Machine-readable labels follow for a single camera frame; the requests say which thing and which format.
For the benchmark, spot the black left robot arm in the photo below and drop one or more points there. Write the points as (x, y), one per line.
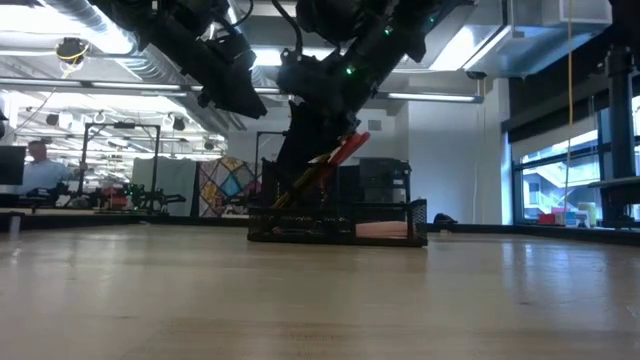
(165, 30)

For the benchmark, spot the pink sticky note pad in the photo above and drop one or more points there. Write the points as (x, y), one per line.
(382, 230)

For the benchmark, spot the colourful patchwork quilt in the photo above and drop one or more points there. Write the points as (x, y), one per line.
(225, 185)

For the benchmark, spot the black ceiling dome camera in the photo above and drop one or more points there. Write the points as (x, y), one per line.
(71, 50)

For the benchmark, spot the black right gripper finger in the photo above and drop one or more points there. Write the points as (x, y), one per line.
(310, 140)

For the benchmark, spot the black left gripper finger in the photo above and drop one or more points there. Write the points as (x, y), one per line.
(242, 97)

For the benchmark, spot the black aluminium table frame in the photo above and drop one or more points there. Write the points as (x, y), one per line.
(100, 222)

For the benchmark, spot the red box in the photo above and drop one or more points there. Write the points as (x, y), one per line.
(547, 219)

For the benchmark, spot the black cabinet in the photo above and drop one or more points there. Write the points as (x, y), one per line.
(382, 180)

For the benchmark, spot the white and blue boxes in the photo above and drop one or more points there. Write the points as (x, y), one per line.
(570, 219)

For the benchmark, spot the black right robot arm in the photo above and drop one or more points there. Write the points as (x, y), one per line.
(380, 30)

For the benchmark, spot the black screen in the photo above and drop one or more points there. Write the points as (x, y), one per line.
(12, 165)

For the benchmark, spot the black cart pole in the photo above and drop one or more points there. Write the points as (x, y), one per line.
(620, 125)

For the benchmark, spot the person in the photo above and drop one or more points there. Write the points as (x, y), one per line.
(45, 172)

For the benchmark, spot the black monitor cart shelf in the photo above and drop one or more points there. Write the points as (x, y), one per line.
(620, 205)

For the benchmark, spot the yellow pencil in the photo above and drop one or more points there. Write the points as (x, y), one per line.
(300, 187)

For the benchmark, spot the grey partition panel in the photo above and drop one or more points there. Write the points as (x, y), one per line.
(170, 185)

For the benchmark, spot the black mesh desk organizer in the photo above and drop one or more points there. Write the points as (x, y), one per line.
(300, 232)

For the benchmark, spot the small grey post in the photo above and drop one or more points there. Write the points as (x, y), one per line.
(15, 227)

